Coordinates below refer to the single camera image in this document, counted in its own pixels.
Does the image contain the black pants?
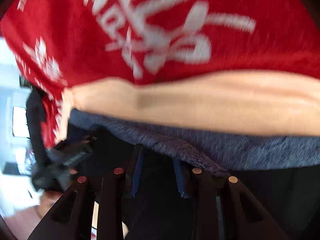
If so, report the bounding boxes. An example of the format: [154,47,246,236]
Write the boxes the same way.
[68,109,319,177]

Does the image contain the person's left hand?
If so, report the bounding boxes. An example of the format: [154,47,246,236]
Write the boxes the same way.
[34,179,64,219]

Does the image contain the cream seat cushion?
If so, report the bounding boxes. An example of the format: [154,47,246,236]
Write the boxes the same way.
[56,70,319,141]

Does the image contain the red blanket, white characters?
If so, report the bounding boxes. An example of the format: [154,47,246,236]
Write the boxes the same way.
[1,0,319,147]

